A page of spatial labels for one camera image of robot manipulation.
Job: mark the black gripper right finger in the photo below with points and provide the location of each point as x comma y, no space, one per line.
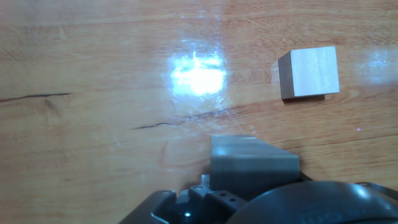
384,189

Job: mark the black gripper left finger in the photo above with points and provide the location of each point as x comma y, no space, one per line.
202,200

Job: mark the glossy brown wooden board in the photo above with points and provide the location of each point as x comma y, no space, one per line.
77,155

